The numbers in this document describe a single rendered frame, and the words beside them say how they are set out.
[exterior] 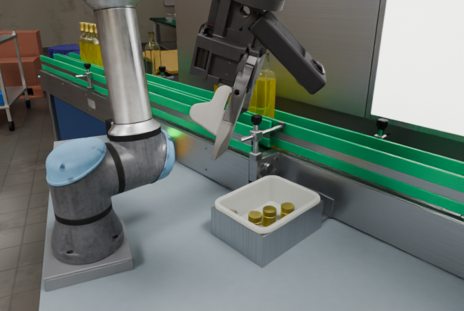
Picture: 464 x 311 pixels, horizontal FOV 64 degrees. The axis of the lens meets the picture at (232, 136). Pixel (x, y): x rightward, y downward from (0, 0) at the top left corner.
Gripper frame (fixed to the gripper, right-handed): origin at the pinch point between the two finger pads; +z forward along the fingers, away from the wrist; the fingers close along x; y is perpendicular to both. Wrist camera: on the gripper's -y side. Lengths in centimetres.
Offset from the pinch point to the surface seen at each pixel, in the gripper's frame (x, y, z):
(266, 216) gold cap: -24.7, -11.0, 32.2
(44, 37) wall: -732, 581, 336
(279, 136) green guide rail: -50, -8, 24
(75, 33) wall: -775, 526, 317
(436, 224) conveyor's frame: -23, -44, 17
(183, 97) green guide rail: -72, 28, 33
